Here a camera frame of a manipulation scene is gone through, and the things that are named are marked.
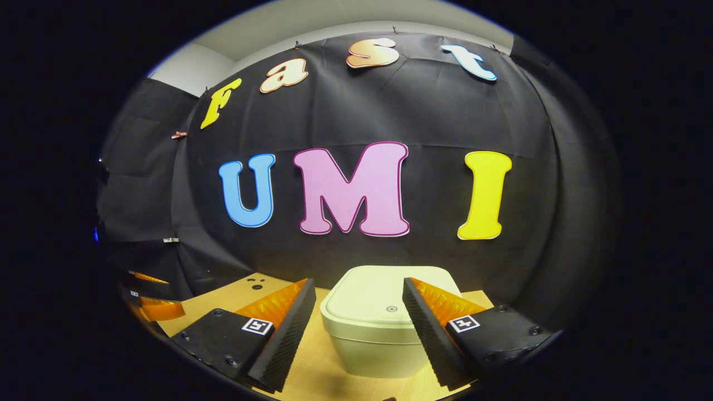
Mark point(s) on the copper clip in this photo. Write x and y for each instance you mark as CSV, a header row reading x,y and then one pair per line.
x,y
179,135

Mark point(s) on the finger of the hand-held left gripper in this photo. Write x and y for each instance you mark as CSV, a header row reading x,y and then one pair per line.
x,y
149,278
161,309

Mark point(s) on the wooden desktop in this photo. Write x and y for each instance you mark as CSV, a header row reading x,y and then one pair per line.
x,y
312,362

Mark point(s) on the pale green desktop garbage bin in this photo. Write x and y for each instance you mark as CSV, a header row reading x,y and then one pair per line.
x,y
367,301

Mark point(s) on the black backdrop cloth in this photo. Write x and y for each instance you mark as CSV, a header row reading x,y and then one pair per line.
x,y
434,111

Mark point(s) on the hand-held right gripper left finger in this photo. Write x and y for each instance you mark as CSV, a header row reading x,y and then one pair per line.
x,y
289,334

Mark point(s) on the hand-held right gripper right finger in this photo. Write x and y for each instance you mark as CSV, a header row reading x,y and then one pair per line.
x,y
426,334

